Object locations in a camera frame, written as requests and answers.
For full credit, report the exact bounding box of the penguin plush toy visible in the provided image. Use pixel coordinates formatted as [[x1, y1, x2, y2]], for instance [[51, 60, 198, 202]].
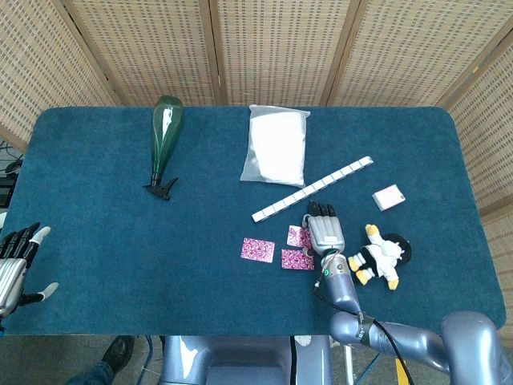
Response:
[[346, 223, 412, 292]]

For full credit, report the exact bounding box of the black shoe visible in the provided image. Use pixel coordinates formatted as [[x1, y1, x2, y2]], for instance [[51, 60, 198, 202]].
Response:
[[99, 335, 135, 372]]

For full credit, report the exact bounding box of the blue-grey robot torso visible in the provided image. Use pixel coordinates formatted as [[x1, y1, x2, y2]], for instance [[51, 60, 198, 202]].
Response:
[[160, 335, 333, 385]]

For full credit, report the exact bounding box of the pink patterned card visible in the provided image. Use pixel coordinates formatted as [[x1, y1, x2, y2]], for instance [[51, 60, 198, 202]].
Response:
[[286, 225, 314, 249], [281, 248, 316, 271], [240, 237, 277, 264]]

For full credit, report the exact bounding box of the blue floor cable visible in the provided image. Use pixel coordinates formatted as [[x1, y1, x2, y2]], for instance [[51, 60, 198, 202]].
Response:
[[140, 335, 156, 372]]

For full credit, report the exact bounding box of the blue jeans leg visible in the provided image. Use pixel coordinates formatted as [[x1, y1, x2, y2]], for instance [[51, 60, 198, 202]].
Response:
[[63, 359, 117, 385]]

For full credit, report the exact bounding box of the blue carpet table cover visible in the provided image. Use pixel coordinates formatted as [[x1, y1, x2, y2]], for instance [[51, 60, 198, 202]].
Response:
[[0, 106, 507, 337]]

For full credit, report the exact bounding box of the green spray bottle black trigger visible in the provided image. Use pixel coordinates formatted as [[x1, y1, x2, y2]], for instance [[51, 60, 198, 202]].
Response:
[[143, 95, 185, 201]]

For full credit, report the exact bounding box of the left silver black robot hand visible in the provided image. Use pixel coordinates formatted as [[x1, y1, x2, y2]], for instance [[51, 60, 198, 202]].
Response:
[[0, 222, 60, 320]]

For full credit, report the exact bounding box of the white tissue pack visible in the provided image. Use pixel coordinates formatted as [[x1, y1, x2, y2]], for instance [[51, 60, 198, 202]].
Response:
[[371, 184, 406, 212]]

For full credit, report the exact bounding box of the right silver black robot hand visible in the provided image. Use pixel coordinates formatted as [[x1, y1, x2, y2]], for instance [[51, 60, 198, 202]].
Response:
[[300, 200, 346, 258]]

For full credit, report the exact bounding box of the black electronic device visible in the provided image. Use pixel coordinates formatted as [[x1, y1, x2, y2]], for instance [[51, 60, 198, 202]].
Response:
[[0, 176, 15, 209]]

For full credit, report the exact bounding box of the white filled plastic bag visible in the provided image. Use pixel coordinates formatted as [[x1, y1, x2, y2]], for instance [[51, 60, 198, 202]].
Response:
[[239, 104, 312, 188]]

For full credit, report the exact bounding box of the white blue snake puzzle strip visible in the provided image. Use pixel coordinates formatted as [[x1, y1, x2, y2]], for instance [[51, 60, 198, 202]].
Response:
[[251, 156, 374, 223]]

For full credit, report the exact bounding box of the woven wicker folding screen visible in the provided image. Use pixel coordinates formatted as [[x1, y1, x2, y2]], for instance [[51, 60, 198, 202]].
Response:
[[0, 0, 513, 257]]

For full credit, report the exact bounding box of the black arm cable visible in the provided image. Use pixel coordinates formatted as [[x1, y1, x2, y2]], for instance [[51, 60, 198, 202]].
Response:
[[313, 276, 414, 385]]

